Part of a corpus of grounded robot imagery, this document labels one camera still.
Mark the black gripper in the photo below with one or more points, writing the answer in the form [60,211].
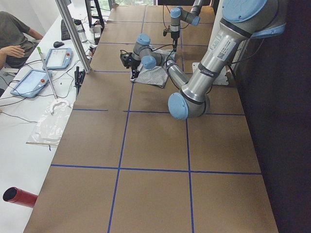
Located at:
[174,35]
[133,65]

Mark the striped polo shirt white collar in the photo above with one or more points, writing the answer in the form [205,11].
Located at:
[152,71]

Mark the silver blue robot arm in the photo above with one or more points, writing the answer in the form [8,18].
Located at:
[241,20]
[178,14]

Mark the black clamp tool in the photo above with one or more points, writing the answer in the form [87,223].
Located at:
[79,78]

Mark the upper blue teach pendant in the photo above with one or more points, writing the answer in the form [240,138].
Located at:
[58,59]

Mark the blue teach pendant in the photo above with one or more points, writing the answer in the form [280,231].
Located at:
[32,83]
[58,59]

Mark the black keyboard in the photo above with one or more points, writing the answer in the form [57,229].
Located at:
[64,31]

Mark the black computer mouse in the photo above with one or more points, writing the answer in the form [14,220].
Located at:
[58,44]

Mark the metal reacher grabber stick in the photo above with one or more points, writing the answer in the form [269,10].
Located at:
[47,72]

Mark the clear plastic bag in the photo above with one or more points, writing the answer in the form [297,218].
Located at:
[51,125]

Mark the lower blue teach pendant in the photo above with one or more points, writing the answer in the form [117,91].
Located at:
[32,83]

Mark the seated person grey shirt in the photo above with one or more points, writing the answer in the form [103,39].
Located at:
[15,47]

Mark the red cylinder bottle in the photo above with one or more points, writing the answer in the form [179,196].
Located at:
[20,197]

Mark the aluminium frame post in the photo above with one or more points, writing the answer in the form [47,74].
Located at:
[66,16]

